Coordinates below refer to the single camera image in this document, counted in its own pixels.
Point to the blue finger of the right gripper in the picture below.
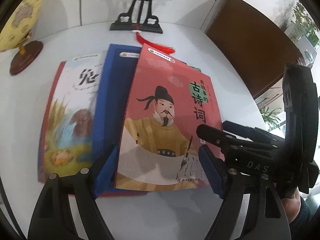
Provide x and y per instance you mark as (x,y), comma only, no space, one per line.
(255,134)
(226,140)

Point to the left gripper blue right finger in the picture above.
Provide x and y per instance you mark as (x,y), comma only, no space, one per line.
(229,185)

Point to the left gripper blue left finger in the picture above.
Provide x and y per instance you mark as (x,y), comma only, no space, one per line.
(88,182)

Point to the pink poetry book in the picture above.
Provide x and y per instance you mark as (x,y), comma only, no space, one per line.
(159,147)

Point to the blue fairy tale book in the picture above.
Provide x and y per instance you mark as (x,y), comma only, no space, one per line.
(114,87)

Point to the right human hand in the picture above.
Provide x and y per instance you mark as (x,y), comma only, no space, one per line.
(292,206)

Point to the red bottom book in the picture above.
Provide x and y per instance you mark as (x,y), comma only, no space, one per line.
(42,175)

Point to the potted green plant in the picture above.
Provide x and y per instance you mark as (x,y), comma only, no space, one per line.
(270,117)

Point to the rabbit hill book in stack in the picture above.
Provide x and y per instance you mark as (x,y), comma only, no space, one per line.
(68,137)

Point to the dark brown wooden cabinet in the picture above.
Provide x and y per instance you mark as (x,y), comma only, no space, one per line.
(256,47)

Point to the red tassel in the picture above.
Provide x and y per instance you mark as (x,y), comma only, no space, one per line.
(163,48)

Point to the bamboo plant on cabinet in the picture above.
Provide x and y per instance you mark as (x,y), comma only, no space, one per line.
(304,25)

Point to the embroidered round fan on stand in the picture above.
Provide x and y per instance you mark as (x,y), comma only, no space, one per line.
(139,17)

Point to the antique yellow globe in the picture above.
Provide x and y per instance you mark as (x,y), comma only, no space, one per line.
(16,33)

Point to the white bookshelf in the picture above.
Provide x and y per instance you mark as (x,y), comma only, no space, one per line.
(59,15)

